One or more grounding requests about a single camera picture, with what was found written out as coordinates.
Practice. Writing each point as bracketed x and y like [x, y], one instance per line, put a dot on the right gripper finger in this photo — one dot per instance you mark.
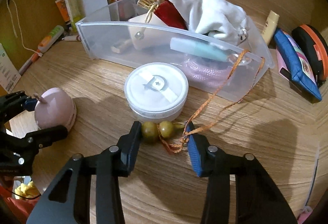
[46, 137]
[30, 104]

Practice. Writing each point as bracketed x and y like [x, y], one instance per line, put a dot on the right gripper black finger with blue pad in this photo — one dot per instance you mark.
[67, 198]
[258, 199]

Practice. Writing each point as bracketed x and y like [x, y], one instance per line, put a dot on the pink dome desk vacuum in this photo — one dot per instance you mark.
[55, 107]

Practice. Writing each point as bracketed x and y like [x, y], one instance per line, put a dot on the round white plastic container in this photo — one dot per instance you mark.
[156, 92]

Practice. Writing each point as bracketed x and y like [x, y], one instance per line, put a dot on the mint green tube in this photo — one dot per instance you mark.
[200, 49]

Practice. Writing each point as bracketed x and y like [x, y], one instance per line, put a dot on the red pouch gold tie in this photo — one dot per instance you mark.
[165, 11]

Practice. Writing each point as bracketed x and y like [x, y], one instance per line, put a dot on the white cloth pouch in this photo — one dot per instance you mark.
[218, 19]

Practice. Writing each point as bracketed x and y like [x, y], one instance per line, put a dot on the orange green tube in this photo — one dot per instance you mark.
[50, 39]

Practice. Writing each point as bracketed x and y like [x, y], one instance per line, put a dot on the small lip balm stick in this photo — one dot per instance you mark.
[72, 38]

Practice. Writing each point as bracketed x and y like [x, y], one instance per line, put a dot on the small orange box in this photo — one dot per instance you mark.
[61, 5]

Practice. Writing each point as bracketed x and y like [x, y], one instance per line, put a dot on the yellow green spray bottle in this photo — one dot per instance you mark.
[74, 13]

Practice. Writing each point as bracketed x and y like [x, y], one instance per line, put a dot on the clear plastic storage bin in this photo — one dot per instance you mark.
[104, 35]

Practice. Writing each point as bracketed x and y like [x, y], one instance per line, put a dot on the blue patchwork pouch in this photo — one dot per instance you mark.
[298, 65]

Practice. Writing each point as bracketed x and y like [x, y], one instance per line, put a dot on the pink phone under pouch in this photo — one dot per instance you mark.
[282, 68]

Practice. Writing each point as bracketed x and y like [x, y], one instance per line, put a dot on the black orange zip case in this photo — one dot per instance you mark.
[314, 47]

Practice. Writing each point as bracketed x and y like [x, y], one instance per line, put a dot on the cream lotion tube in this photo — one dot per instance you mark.
[270, 27]

